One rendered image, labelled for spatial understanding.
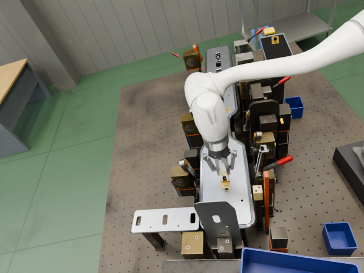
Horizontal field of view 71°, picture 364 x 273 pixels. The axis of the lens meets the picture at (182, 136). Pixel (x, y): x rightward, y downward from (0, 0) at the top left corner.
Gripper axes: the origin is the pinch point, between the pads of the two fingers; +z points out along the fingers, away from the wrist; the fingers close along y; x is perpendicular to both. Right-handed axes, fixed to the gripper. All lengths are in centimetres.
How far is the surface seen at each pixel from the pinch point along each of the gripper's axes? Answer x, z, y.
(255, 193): 9.2, 1.3, -11.7
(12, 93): -185, 54, 266
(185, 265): 33.8, 4.6, 15.9
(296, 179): -18, 38, -35
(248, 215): 15.3, 7.7, -8.0
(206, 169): -8.2, 7.7, 8.9
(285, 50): -70, -8, -38
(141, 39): -306, 76, 120
